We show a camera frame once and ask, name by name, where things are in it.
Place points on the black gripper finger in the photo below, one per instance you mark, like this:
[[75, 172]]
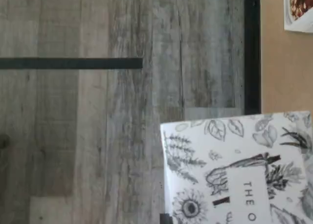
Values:
[[166, 219]]

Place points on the white box yellow strip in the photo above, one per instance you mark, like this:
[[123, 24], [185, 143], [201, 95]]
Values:
[[232, 160]]

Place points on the black floor tape strip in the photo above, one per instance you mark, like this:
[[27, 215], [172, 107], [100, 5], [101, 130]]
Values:
[[73, 63]]

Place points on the brown shelf board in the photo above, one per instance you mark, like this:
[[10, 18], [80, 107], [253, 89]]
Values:
[[286, 74]]

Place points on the yellow granola box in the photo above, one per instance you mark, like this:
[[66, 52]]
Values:
[[299, 11]]

